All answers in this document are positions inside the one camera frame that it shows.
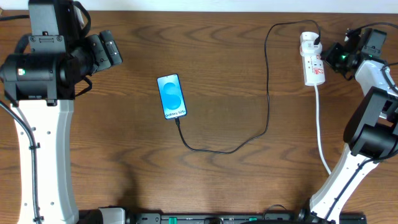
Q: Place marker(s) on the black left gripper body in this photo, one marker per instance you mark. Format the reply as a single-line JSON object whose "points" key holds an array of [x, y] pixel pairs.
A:
{"points": [[97, 58]]}

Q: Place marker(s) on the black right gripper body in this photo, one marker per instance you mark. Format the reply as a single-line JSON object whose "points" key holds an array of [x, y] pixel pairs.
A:
{"points": [[338, 58]]}

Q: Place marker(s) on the blue Samsung smartphone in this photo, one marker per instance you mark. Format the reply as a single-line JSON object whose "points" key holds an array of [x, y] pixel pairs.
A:
{"points": [[171, 95]]}

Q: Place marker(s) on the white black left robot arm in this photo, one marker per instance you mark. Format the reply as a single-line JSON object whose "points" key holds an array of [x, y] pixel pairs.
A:
{"points": [[39, 81]]}

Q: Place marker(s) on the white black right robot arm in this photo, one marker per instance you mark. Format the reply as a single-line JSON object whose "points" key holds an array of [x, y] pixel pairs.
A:
{"points": [[370, 136]]}

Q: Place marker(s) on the white USB charger adapter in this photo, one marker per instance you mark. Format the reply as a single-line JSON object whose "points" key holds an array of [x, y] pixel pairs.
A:
{"points": [[310, 44]]}

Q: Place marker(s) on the white power strip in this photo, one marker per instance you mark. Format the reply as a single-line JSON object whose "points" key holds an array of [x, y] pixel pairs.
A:
{"points": [[313, 70]]}

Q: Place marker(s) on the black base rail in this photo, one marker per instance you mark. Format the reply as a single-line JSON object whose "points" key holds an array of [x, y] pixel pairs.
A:
{"points": [[217, 218]]}

